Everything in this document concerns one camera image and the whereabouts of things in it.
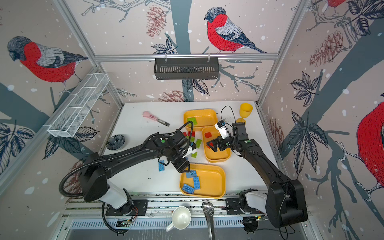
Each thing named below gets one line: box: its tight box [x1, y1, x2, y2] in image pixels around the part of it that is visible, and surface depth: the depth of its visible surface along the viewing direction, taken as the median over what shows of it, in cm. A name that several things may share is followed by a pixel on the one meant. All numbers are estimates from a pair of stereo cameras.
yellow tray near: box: [179, 163, 226, 199], surface depth 83 cm
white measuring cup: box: [165, 206, 191, 232], surface depth 71 cm
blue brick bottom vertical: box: [158, 159, 165, 172], surface depth 89 cm
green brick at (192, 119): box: [186, 117, 197, 123], surface depth 113 cm
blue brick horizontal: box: [182, 183, 195, 194], surface depth 79 cm
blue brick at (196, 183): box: [193, 176, 201, 190], surface depth 81 cm
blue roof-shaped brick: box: [186, 170, 197, 179], surface depth 85 cm
